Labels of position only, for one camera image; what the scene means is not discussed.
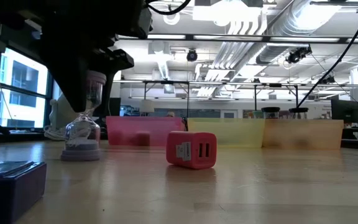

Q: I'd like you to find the overhead LED light bar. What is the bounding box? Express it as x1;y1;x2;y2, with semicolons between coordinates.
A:
116;32;358;44

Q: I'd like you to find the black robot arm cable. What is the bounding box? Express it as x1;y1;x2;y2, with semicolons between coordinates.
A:
296;0;358;109

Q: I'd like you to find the pink translucent plastic bin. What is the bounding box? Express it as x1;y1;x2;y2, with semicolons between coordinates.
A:
106;116;186;147

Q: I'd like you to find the black hourglass red sand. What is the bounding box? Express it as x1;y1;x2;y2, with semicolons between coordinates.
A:
261;106;282;120

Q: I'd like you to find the black computer monitor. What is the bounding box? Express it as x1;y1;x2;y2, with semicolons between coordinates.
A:
330;98;358;124
109;96;122;118

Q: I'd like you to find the yellow translucent plastic bin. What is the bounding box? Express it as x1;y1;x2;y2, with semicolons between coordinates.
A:
187;118;266;149

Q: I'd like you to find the white lamp shade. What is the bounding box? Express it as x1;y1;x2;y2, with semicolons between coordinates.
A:
139;99;155;113

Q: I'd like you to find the white ceiling ring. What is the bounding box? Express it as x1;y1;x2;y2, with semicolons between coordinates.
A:
162;12;181;26

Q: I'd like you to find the dark purple rectangular box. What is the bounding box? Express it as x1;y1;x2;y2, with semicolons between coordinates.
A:
0;161;47;224

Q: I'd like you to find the silver ventilation duct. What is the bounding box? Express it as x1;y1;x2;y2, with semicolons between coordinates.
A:
255;0;343;65

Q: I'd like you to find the black ceiling camera mount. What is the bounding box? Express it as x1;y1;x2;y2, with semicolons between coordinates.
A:
285;45;313;65

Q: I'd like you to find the lavender hourglass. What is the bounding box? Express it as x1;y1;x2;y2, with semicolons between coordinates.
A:
60;70;107;162

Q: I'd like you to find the pink red USB charger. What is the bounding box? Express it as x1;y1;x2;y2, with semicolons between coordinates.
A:
165;131;218;170

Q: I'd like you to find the orange translucent plastic bin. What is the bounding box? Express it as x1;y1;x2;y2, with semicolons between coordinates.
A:
262;119;345;151

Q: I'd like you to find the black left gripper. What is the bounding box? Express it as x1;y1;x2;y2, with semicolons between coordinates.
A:
40;0;154;119

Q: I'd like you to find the black workstation frame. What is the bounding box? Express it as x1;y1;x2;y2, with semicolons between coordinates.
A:
143;80;190;118
253;83;300;119

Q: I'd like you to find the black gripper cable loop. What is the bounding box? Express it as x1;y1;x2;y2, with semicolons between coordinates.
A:
145;0;193;16

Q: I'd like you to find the large window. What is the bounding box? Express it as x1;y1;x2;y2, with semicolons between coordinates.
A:
0;46;62;128

